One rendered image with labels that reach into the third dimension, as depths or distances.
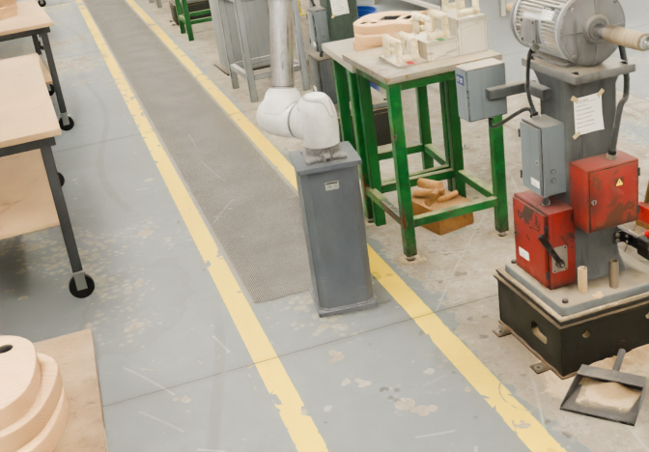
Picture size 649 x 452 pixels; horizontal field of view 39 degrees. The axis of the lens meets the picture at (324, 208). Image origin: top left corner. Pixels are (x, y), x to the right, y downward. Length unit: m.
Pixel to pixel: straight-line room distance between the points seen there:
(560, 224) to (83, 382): 1.89
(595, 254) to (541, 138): 0.53
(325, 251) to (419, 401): 0.86
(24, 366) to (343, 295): 2.25
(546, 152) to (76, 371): 1.85
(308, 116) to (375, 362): 1.05
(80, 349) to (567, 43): 1.87
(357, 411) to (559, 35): 1.52
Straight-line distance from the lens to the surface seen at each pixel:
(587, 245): 3.54
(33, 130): 4.39
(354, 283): 4.06
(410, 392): 3.52
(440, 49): 4.34
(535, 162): 3.37
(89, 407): 2.10
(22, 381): 1.99
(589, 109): 3.35
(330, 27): 6.01
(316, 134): 3.83
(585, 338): 3.53
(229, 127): 7.00
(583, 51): 3.25
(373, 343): 3.85
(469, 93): 3.41
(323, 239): 3.94
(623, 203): 3.40
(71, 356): 2.31
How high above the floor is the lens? 1.98
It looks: 22 degrees down
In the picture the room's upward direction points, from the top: 8 degrees counter-clockwise
